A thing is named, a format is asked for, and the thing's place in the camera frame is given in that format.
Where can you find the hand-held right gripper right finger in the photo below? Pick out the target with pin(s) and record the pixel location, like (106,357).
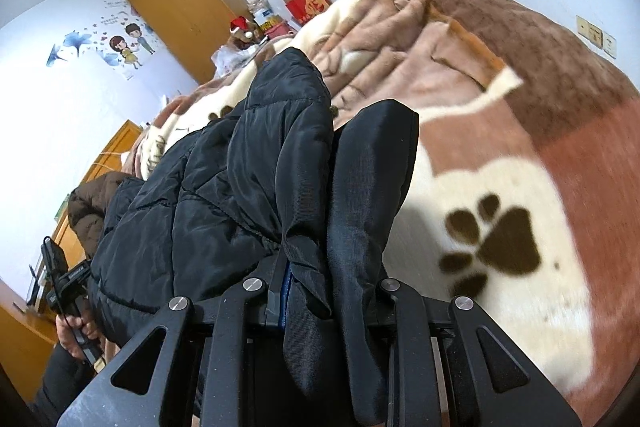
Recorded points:
(395,302)

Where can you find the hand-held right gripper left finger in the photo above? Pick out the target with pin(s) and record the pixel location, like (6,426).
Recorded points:
(277,302)

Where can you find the black padded jacket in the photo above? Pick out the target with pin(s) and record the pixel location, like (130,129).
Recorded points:
(210,187)

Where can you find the person's left forearm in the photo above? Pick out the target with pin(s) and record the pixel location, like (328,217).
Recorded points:
(60,387)

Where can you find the person's left hand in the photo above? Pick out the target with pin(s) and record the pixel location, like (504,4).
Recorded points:
(67,338)

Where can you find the wooden desk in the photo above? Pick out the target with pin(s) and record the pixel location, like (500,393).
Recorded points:
(20,337)

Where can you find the brown padded jacket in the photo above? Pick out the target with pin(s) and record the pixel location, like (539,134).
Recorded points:
(90,207)

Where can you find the wooden cabinet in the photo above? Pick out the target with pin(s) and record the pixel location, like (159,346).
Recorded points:
(117,147)

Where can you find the paw print fleece blanket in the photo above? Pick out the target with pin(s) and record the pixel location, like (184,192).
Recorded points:
(500,107)

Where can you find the clear plastic bag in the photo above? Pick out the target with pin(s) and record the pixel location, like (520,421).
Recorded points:
(230,57)

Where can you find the red santa hat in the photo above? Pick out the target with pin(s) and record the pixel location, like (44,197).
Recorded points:
(240,27)

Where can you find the clear snack bag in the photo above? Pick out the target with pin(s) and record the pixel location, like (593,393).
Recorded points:
(261,9)

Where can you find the wooden wardrobe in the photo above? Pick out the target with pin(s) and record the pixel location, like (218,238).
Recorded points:
(190,22)

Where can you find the red gift box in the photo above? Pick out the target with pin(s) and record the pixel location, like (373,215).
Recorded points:
(310,7)

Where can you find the cartoon wall sticker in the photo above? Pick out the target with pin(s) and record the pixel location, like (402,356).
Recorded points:
(125,47)

